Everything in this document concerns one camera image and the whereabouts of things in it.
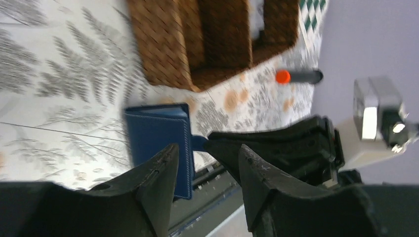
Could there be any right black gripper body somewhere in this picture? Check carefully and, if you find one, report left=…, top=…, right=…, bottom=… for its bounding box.
left=294, top=116, right=363, bottom=188

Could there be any black marker orange cap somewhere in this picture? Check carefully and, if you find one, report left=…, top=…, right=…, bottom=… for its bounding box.
left=275, top=70, right=324, bottom=85

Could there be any blue leather card holder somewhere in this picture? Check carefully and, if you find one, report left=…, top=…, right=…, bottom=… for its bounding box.
left=124, top=103, right=207, bottom=199

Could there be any green white chessboard mat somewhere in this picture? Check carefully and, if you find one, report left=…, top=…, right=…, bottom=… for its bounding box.
left=299, top=0, right=328, bottom=37

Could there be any floral table mat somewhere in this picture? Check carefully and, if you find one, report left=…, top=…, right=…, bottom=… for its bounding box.
left=0, top=0, right=326, bottom=189

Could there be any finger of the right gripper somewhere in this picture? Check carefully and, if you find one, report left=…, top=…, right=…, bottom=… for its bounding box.
left=203, top=116, right=328, bottom=170

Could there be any woven wicker divided basket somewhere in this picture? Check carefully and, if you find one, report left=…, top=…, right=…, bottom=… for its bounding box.
left=127, top=0, right=299, bottom=92

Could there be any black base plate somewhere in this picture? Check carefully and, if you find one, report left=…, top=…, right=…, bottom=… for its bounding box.
left=168, top=167, right=243, bottom=237

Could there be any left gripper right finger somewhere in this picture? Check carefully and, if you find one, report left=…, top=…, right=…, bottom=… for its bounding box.
left=238, top=145, right=419, bottom=237

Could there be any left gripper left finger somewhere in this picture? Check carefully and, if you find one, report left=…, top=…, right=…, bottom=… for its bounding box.
left=0, top=144, right=179, bottom=237

